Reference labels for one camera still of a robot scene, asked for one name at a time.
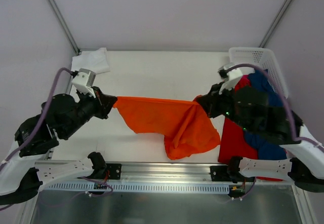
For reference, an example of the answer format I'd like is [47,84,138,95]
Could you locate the white plastic basket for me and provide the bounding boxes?
[228,47,289,98]

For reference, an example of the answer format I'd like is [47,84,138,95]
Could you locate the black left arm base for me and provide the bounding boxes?
[105,163,122,180]

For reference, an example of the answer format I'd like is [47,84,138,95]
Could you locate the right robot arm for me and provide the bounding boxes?
[196,83,323,193]

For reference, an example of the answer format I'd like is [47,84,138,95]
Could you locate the blue t shirt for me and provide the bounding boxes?
[242,68,288,160]

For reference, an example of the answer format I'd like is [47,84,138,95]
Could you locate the red t shirt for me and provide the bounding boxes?
[218,74,283,182]

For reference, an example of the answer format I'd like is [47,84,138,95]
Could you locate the white slotted cable duct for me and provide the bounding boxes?
[47,181,230,195]

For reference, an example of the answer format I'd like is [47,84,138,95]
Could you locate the magenta garment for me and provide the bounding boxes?
[241,75,250,84]

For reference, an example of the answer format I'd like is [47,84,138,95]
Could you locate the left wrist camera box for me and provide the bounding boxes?
[72,68,96,98]

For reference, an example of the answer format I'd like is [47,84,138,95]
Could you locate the white folded t shirt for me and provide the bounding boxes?
[71,48,110,74]

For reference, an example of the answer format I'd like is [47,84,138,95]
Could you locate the aluminium mounting rail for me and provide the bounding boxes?
[32,161,304,184]

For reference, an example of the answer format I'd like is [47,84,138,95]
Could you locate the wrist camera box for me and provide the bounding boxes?
[218,63,254,95]
[72,68,96,98]

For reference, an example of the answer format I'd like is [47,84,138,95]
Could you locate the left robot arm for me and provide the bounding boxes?
[1,87,117,206]

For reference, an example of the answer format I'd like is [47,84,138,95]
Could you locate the orange t shirt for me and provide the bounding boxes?
[113,96,221,160]

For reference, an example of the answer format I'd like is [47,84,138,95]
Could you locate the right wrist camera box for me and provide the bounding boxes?
[218,63,254,95]

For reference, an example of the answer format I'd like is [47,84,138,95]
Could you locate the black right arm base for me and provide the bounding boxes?
[210,165,255,183]

